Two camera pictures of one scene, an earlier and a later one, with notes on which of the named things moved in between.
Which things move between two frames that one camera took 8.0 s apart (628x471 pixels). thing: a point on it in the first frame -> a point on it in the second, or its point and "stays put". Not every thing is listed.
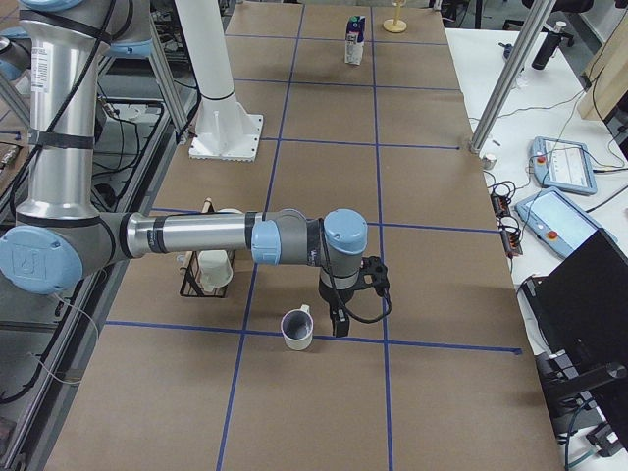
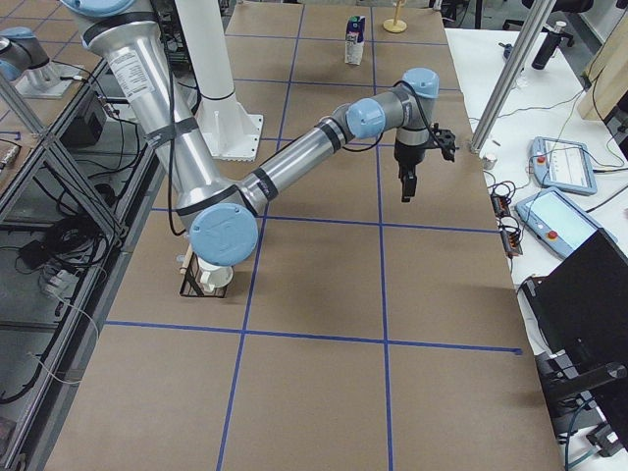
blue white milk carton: [354, 39] stays put
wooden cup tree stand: [395, 25] stays put
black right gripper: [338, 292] -> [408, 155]
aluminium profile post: [538, 21] stays put
